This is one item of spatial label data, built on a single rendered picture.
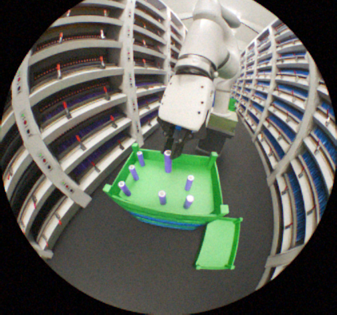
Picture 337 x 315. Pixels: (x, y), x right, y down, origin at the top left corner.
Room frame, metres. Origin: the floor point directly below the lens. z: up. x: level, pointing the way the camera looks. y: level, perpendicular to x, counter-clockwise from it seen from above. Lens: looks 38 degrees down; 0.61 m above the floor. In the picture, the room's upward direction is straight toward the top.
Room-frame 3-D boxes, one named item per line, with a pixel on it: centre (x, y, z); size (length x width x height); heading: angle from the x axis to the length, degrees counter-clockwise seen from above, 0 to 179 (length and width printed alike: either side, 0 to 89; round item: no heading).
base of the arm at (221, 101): (0.75, -0.43, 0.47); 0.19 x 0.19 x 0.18
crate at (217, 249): (-0.07, -0.26, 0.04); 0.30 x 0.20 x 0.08; 159
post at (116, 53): (0.80, 0.37, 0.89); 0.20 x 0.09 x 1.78; 66
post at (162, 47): (1.44, 0.09, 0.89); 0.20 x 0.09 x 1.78; 66
